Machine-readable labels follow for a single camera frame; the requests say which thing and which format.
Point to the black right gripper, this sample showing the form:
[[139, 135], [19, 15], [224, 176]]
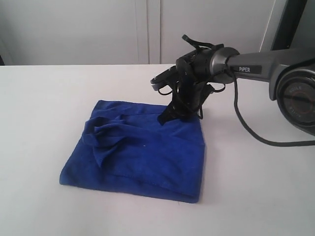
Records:
[[187, 101]]

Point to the blue towel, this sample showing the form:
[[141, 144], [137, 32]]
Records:
[[123, 148]]

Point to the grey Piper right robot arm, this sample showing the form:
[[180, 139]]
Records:
[[290, 74]]

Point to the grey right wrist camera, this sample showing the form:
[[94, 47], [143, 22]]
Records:
[[168, 77]]

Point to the dark vertical post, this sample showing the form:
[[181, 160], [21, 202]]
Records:
[[289, 21]]

